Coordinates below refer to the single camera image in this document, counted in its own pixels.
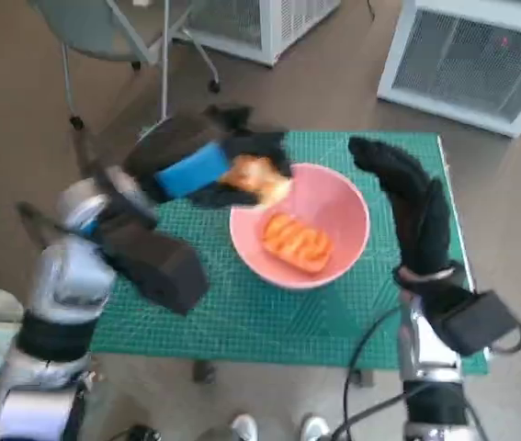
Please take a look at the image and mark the white mesh cage unit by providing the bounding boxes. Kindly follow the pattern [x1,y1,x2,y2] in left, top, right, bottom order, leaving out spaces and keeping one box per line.
[377,0,521,138]
[175,0,342,66]

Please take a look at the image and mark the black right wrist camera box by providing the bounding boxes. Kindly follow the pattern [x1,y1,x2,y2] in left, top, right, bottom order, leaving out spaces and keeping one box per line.
[418,288,521,357]

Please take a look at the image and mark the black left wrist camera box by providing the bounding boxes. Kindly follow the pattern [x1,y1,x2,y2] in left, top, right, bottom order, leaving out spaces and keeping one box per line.
[89,164,210,317]

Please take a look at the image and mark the green cutting mat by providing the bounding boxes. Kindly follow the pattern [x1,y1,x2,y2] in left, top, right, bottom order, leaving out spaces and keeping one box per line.
[90,130,490,373]

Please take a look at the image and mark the white shoe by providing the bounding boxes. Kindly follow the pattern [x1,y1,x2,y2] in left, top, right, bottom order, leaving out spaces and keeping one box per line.
[231,413,259,441]
[300,413,331,441]

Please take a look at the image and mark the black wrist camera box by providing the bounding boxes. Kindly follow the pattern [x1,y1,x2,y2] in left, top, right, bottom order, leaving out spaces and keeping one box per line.
[418,288,521,357]
[89,164,210,317]

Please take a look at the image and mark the round orange bread bun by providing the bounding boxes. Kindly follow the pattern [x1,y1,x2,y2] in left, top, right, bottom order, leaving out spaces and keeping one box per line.
[221,154,294,206]

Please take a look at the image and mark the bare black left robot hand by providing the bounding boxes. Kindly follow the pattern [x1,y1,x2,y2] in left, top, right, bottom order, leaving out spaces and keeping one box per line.
[124,104,294,212]

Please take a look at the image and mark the grey-green office chair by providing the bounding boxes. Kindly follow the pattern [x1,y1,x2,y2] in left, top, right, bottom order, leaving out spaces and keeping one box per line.
[28,0,222,130]

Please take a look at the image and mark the orange twisted bread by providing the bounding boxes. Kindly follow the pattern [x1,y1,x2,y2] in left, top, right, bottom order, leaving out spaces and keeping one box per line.
[259,211,334,276]

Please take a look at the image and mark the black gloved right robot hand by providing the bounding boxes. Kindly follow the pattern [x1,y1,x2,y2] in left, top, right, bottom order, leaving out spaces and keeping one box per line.
[347,136,453,277]

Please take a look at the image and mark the pink bowl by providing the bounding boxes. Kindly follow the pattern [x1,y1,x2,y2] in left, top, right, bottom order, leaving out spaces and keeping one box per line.
[229,163,371,291]

